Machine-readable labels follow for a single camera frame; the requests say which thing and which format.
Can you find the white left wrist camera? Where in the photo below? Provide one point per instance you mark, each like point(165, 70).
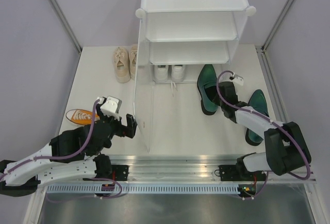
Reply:
point(109, 106)

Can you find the clear cabinet door panel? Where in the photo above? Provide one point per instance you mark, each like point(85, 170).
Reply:
point(143, 98)

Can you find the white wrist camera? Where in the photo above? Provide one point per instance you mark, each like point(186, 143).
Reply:
point(109, 106)
point(236, 79)

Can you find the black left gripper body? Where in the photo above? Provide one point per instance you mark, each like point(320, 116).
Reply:
point(119, 129)

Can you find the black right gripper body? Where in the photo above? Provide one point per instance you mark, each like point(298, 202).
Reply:
point(217, 100)

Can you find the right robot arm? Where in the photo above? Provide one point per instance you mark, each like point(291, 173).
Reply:
point(286, 151)

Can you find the white slotted cable duct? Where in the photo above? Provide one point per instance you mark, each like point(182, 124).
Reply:
point(134, 188)

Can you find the right aluminium frame post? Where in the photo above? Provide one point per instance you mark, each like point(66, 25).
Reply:
point(283, 13)

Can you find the left aluminium frame post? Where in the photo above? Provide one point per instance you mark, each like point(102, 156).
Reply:
point(65, 24)

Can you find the orange sneaker upper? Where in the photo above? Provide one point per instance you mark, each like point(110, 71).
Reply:
point(79, 117)

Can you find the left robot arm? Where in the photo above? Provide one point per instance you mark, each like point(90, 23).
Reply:
point(74, 154)

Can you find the white sneaker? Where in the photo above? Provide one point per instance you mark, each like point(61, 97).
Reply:
point(161, 73)
point(177, 76)

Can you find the beige sneaker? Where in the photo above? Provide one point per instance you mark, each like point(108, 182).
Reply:
point(133, 60)
point(121, 65)

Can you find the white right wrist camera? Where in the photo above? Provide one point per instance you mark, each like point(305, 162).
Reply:
point(236, 79)

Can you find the aluminium frame post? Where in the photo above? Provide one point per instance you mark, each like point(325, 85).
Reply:
point(65, 24)
point(283, 13)

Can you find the aluminium mounting rail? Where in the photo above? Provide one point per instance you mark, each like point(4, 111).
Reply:
point(149, 169)

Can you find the white plastic shoe cabinet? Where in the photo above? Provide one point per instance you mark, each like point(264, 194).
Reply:
point(189, 32)

